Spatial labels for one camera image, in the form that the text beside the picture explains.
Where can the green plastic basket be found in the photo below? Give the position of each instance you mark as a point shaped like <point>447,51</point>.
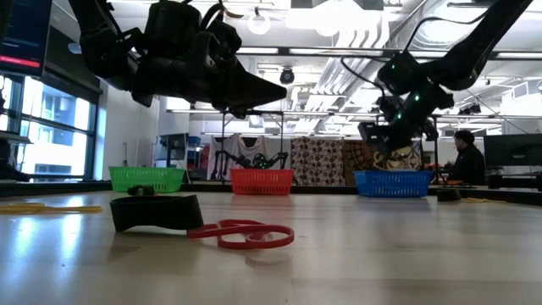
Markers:
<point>144,180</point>

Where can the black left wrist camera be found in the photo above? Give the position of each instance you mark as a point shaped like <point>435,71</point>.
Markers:
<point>171,25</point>

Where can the red rubber band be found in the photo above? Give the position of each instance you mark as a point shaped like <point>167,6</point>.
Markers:
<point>288,237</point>

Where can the black background monitor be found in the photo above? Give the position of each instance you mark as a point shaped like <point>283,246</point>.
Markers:
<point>512,149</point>

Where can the white hanging cloth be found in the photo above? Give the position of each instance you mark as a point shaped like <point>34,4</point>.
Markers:
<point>237,146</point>

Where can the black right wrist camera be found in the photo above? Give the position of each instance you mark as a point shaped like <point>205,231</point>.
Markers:
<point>372,132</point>

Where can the dark grey desk top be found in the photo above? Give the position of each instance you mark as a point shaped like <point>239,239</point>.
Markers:
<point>12,137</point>

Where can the wide black rubber band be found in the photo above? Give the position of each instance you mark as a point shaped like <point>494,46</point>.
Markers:
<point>156,212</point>
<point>141,190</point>

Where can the black ceiling camera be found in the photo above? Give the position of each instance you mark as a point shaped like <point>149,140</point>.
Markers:
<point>287,76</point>

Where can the black ceiling spotlights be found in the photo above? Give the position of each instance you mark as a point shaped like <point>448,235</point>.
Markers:
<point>470,109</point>

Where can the multicolour geometric hanging cloth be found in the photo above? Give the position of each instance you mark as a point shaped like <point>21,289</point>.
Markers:
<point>400,161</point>

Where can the blue plastic basket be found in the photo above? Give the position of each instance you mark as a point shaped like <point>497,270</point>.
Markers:
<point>394,184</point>

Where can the person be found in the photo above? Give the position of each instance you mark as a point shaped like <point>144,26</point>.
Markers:
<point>468,165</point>

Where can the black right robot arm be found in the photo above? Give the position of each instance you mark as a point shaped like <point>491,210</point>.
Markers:
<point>474,46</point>

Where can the dark orange patterned cloth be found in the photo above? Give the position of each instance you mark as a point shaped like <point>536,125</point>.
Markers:
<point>357,156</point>

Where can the large window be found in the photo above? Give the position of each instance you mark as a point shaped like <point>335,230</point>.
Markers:
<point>55,127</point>

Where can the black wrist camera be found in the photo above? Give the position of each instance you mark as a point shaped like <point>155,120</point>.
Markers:
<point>171,25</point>
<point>372,132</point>

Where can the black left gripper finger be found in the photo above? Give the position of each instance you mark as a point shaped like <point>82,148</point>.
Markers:
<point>250,82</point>
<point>245,99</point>

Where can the black background robot arm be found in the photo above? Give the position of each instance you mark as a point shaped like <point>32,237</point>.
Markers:
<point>271,160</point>
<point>224,161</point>

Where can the round white ceiling lamp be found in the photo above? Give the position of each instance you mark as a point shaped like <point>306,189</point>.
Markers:
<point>250,23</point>

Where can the dark background screen cart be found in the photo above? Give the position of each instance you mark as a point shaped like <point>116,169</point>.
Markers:
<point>174,146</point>

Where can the red plastic basket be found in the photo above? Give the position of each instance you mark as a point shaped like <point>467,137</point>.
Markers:
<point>254,182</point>

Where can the dark computer monitor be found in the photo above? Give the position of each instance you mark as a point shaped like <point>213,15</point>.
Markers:
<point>23,38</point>

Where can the brown dotted hanging cloth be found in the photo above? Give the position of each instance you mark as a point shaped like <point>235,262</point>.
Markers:
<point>317,161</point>

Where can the black metal background rig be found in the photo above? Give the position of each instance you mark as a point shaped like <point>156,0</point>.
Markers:
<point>271,113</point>
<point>435,148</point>

